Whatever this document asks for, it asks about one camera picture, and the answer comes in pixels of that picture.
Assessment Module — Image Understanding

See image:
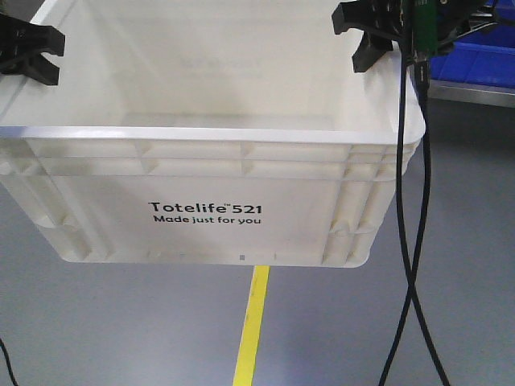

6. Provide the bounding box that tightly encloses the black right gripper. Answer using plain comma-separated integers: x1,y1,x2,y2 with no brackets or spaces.
332,0,501,73

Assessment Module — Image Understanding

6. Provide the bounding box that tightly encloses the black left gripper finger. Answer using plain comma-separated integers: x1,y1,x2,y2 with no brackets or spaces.
1,14,65,64
1,50,60,85

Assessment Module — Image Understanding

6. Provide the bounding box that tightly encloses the white Totelife plastic tote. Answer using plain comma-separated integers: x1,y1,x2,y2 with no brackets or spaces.
0,0,427,269

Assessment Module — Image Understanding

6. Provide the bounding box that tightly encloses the blue storage bin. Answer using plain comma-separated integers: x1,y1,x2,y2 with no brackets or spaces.
431,25,514,88

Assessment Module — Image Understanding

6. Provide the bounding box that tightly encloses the yellow floor tape line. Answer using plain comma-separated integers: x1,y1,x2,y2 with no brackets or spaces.
233,265,270,386

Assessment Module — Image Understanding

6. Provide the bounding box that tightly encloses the black cable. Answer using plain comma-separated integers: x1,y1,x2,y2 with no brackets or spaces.
377,60,434,386
396,0,454,386
0,335,21,386

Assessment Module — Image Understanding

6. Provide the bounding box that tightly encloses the grey metal shelf frame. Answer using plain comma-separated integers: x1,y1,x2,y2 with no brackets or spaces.
429,80,514,109

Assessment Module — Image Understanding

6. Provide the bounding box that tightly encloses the black left side cable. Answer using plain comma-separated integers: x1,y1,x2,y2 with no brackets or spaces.
0,335,21,386

